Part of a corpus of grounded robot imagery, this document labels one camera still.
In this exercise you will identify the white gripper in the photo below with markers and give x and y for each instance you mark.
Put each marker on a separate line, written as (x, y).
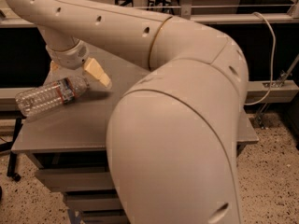
(69, 60)

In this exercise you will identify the clear plastic water bottle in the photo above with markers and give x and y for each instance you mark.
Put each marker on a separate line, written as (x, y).
(45, 98)

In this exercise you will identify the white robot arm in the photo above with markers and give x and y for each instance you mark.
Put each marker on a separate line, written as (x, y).
(171, 139)

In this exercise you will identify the grey drawer cabinet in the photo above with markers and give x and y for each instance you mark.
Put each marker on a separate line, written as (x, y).
(82, 126)

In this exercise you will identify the top grey drawer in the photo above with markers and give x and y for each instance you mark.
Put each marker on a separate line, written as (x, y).
(75, 179)

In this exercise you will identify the grey drawer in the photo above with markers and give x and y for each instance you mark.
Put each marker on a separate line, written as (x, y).
(105, 217)
(75, 179)
(93, 200)

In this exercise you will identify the middle grey drawer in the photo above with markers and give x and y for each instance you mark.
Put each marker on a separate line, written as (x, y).
(93, 200)

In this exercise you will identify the bottom grey drawer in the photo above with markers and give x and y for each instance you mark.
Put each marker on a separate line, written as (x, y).
(105, 217)

